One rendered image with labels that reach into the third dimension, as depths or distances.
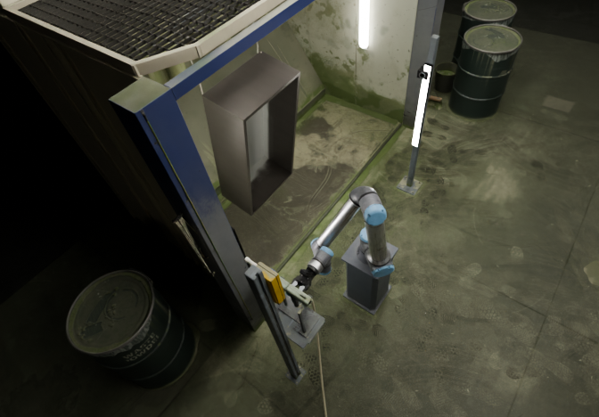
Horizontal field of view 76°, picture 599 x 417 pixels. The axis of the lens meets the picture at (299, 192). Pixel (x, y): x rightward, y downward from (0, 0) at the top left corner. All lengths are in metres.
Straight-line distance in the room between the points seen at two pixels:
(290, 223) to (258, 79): 1.63
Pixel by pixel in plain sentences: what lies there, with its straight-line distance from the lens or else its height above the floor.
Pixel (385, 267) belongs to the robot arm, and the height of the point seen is 0.89.
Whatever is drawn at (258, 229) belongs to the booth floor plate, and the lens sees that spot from 3.81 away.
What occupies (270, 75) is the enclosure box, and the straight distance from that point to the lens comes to 2.73.
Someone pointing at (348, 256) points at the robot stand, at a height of 0.64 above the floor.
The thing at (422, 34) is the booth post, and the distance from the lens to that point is 4.10.
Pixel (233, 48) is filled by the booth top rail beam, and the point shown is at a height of 2.27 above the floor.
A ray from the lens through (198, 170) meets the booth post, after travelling 1.88.
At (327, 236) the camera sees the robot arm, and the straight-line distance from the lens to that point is 2.40.
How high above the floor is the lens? 3.12
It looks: 50 degrees down
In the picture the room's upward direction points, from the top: 10 degrees counter-clockwise
